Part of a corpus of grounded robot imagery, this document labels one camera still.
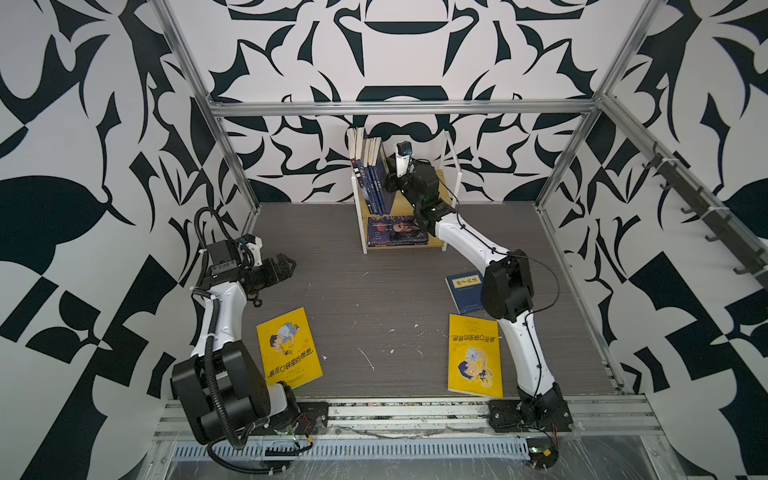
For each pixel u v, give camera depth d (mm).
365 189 821
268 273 743
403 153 759
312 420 738
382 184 811
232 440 368
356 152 759
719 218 579
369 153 794
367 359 843
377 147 815
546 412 647
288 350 844
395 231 1045
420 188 718
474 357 828
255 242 781
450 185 828
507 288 592
